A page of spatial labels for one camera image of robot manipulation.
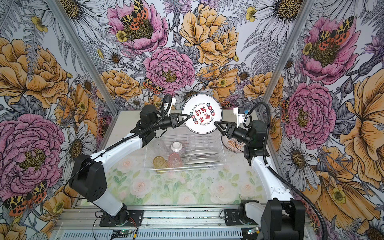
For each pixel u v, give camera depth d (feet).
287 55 2.90
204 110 2.37
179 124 2.35
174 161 2.67
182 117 2.40
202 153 2.61
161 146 2.95
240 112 2.17
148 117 2.03
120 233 2.32
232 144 3.34
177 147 3.02
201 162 2.50
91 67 3.10
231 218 2.43
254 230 2.34
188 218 2.49
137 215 2.48
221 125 2.38
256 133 1.85
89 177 1.46
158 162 2.68
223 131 2.21
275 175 1.56
